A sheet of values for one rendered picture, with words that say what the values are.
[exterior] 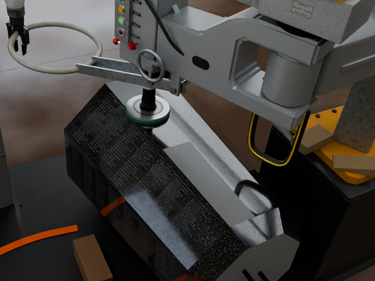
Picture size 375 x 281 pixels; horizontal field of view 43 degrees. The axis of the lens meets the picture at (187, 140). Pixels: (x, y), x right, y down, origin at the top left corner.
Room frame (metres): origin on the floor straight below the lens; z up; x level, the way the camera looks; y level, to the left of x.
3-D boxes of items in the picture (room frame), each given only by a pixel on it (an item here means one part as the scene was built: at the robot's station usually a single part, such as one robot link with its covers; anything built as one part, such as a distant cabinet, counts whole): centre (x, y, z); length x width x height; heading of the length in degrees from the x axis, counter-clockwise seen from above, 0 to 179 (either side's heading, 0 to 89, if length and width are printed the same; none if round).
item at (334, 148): (1.98, -0.84, 0.76); 0.49 x 0.49 x 0.05; 34
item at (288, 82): (1.56, -0.35, 1.34); 0.19 x 0.19 x 0.20
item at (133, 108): (1.91, 0.21, 0.84); 0.21 x 0.21 x 0.01
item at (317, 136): (1.88, -0.61, 0.81); 0.20 x 0.10 x 0.05; 132
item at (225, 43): (1.69, -0.11, 1.30); 0.74 x 0.23 x 0.49; 58
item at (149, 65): (1.74, 0.17, 1.20); 0.15 x 0.10 x 0.15; 58
